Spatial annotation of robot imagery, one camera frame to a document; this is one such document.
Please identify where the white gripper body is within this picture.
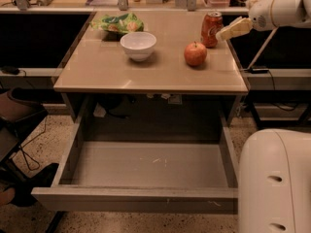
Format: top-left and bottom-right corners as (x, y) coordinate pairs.
(249, 0), (306, 31)

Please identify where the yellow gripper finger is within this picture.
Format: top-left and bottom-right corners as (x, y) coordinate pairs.
(216, 17), (253, 41)
(229, 17), (243, 25)

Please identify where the red coke can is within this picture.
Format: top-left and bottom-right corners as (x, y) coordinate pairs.
(201, 12), (223, 48)

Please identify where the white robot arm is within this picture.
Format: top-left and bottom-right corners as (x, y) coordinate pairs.
(216, 0), (311, 233)

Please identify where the beige cabinet with top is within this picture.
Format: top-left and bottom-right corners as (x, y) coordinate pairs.
(54, 11), (248, 134)

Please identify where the open grey drawer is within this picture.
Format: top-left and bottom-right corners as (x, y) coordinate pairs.
(31, 95), (241, 216)

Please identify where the white stick with black base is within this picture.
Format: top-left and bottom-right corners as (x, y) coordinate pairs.
(244, 27), (279, 72)

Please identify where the red apple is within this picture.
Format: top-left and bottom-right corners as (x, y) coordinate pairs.
(184, 42), (207, 66)

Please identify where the white bowl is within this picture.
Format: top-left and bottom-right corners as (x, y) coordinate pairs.
(120, 32), (156, 61)

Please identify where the green chip bag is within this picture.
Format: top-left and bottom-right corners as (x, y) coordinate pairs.
(90, 13), (144, 35)

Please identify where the black office chair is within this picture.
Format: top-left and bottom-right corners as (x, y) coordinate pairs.
(0, 88), (48, 183)

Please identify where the black power adapter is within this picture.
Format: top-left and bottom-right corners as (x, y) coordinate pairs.
(0, 66), (19, 75)

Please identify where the black shoe lower left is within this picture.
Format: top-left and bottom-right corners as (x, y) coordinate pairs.
(0, 163), (58, 207)

